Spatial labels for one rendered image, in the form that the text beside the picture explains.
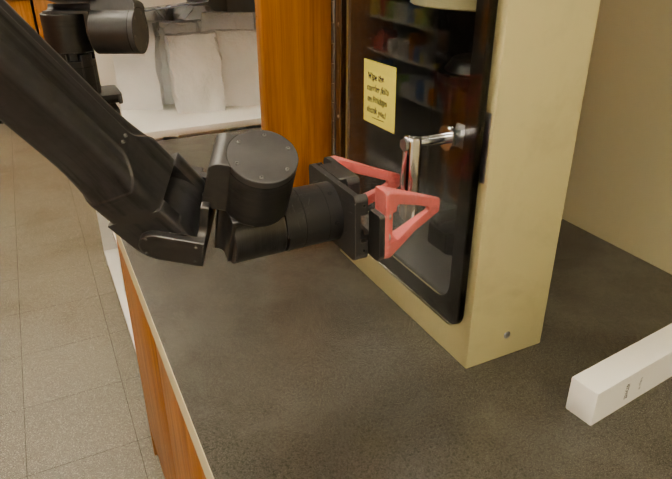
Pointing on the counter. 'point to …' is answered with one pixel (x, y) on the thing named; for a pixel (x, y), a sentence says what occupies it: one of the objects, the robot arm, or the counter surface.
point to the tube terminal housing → (518, 167)
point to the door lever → (412, 145)
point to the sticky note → (379, 94)
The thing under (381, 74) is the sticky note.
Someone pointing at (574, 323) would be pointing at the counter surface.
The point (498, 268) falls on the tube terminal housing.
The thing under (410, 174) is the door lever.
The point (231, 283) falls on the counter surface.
